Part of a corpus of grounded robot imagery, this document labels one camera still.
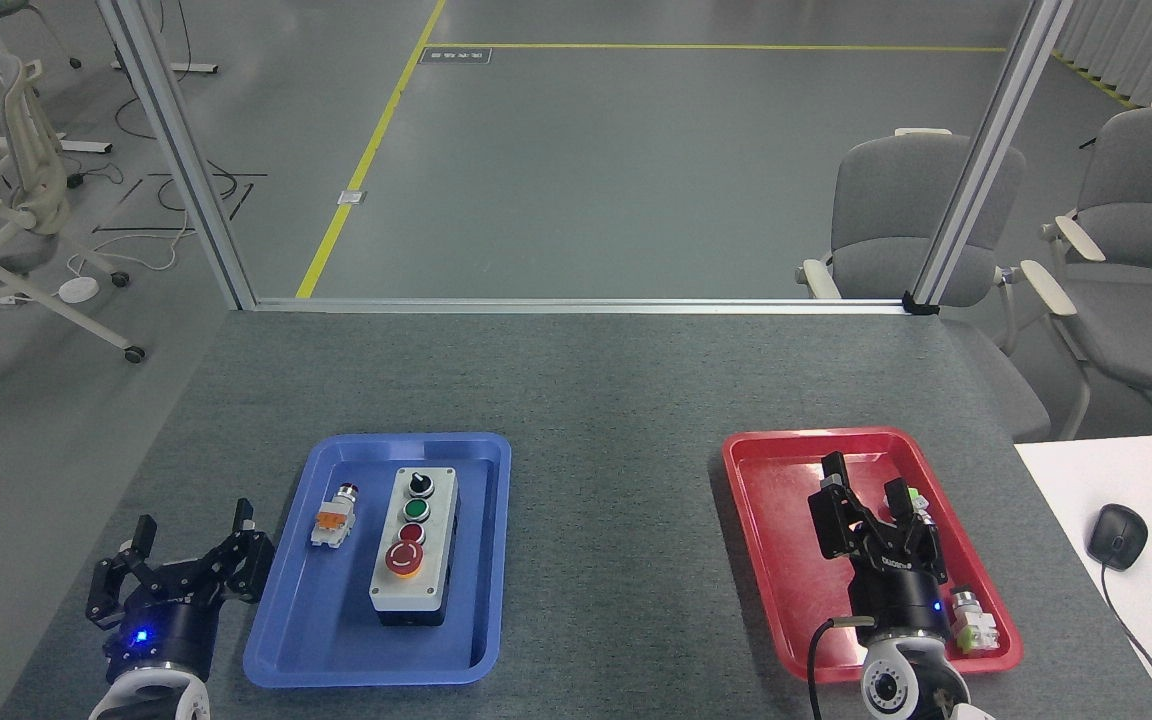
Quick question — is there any silver aluminium crossbar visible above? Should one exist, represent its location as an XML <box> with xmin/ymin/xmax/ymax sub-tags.
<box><xmin>254</xmin><ymin>297</ymin><xmax>912</xmax><ymax>315</ymax></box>

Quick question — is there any red plastic tray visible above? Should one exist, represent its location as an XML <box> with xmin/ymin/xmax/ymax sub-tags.
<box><xmin>722</xmin><ymin>427</ymin><xmax>1025</xmax><ymax>684</ymax></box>

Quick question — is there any grey four-button control box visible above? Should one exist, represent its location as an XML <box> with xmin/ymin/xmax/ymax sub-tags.
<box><xmin>368</xmin><ymin>466</ymin><xmax>460</xmax><ymax>629</ymax></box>

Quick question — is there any red push button switch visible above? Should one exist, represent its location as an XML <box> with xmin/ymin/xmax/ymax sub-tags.
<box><xmin>310</xmin><ymin>484</ymin><xmax>360</xmax><ymax>550</ymax></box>

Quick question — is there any silver aluminium post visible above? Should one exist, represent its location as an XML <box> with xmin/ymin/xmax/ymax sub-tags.
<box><xmin>96</xmin><ymin>0</ymin><xmax>257</xmax><ymax>311</ymax></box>
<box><xmin>911</xmin><ymin>0</ymin><xmax>1074</xmax><ymax>306</ymax></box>

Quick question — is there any white stand foot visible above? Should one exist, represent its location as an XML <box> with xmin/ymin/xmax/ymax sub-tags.
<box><xmin>0</xmin><ymin>133</ymin><xmax>114</xmax><ymax>157</ymax></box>
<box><xmin>112</xmin><ymin>58</ymin><xmax>219</xmax><ymax>77</ymax></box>

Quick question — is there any black computer mouse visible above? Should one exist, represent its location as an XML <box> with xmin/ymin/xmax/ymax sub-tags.
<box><xmin>1086</xmin><ymin>503</ymin><xmax>1149</xmax><ymax>572</ymax></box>

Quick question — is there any white curtain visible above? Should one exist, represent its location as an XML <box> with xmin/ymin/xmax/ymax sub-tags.
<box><xmin>1051</xmin><ymin>0</ymin><xmax>1152</xmax><ymax>106</ymax></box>

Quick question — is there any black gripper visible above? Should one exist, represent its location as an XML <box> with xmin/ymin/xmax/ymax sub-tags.
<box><xmin>808</xmin><ymin>452</ymin><xmax>952</xmax><ymax>641</ymax></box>
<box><xmin>86</xmin><ymin>498</ymin><xmax>275</xmax><ymax>685</ymax></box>

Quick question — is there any grey padded chair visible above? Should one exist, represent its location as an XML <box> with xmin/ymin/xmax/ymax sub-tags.
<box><xmin>1021</xmin><ymin>100</ymin><xmax>1152</xmax><ymax>441</ymax></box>
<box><xmin>798</xmin><ymin>128</ymin><xmax>1052</xmax><ymax>441</ymax></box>

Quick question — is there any blue plastic tray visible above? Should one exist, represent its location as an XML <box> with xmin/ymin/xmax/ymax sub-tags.
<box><xmin>242</xmin><ymin>432</ymin><xmax>513</xmax><ymax>689</ymax></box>

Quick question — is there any white floor cable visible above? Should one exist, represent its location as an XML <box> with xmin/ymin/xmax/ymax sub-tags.
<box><xmin>66</xmin><ymin>205</ymin><xmax>199</xmax><ymax>286</ymax></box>

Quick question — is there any white desk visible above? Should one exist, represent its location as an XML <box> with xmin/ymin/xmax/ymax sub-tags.
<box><xmin>1014</xmin><ymin>432</ymin><xmax>1152</xmax><ymax>720</ymax></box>

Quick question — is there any silver-headed green switch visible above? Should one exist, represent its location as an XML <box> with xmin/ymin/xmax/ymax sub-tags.
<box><xmin>951</xmin><ymin>588</ymin><xmax>999</xmax><ymax>656</ymax></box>

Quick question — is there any white mesh office chair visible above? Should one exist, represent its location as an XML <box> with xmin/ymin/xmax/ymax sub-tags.
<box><xmin>0</xmin><ymin>55</ymin><xmax>147</xmax><ymax>416</ymax></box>

